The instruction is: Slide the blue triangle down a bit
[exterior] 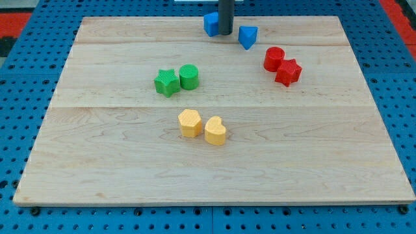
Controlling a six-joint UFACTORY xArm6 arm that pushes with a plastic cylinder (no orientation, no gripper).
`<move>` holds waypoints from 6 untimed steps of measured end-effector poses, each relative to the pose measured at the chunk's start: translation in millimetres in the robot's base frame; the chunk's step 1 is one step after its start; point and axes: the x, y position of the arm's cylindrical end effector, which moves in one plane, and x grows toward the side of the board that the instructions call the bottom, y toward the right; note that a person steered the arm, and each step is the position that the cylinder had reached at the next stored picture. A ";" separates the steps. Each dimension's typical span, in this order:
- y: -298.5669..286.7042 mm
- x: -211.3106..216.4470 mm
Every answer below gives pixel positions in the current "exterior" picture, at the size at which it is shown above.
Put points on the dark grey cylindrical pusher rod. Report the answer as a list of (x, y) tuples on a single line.
[(225, 16)]

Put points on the blue triangle block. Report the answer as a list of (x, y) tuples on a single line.
[(247, 36)]

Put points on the blue cube block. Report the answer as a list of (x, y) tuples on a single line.
[(210, 24)]

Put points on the red cylinder block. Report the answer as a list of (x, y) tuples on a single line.
[(273, 58)]

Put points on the green cylinder block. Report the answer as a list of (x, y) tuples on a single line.
[(189, 77)]

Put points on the red star block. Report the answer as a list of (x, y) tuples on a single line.
[(288, 72)]

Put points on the green star block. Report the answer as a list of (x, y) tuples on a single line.
[(167, 83)]

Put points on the yellow hexagon block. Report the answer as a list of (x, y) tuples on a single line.
[(190, 123)]

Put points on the yellow heart block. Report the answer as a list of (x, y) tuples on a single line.
[(215, 131)]

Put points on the light wooden board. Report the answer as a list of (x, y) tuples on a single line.
[(109, 139)]

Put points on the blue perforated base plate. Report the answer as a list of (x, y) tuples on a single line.
[(32, 69)]

